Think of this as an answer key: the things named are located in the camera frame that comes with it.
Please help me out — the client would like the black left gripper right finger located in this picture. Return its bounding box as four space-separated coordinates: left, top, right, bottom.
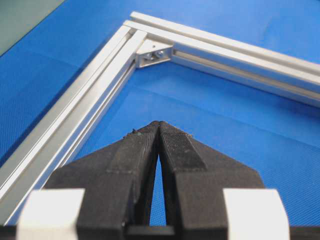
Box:
158 121 265 240

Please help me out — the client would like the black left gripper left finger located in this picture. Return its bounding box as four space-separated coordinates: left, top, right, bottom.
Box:
45 121 159 240

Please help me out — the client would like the aluminium extrusion frame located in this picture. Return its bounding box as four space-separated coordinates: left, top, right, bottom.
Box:
0 12 320 225

